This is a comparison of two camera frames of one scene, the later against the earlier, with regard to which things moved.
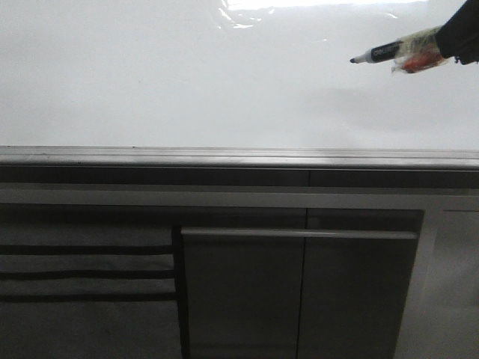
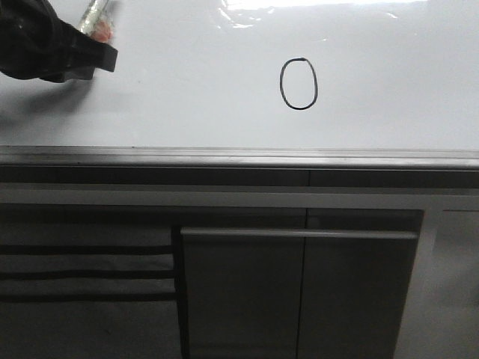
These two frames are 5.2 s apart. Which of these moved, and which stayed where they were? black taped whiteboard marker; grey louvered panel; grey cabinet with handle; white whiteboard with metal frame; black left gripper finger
Moved: black taped whiteboard marker; black left gripper finger
Stayed: white whiteboard with metal frame; grey louvered panel; grey cabinet with handle
